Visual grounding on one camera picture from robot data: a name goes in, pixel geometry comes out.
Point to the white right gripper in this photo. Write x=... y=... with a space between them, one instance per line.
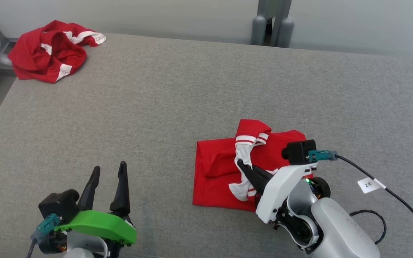
x=274 y=193

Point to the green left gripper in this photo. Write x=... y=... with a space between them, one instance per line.
x=99 y=224

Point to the red basketball jersey white trim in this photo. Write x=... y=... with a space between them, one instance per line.
x=217 y=172

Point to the red shorts white trim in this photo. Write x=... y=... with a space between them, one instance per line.
x=38 y=57

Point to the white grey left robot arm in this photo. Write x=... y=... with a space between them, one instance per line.
x=81 y=249

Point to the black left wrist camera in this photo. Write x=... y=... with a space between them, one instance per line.
x=57 y=206

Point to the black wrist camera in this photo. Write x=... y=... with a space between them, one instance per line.
x=298 y=152
x=57 y=206

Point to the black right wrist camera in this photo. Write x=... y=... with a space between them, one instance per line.
x=298 y=152

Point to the teal left camera connector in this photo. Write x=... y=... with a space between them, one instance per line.
x=47 y=225

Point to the teal camera connector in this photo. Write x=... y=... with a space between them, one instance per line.
x=47 y=225
x=321 y=155

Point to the teal right camera connector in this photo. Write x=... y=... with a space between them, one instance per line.
x=321 y=155

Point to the grey double partition post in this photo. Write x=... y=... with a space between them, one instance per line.
x=260 y=28

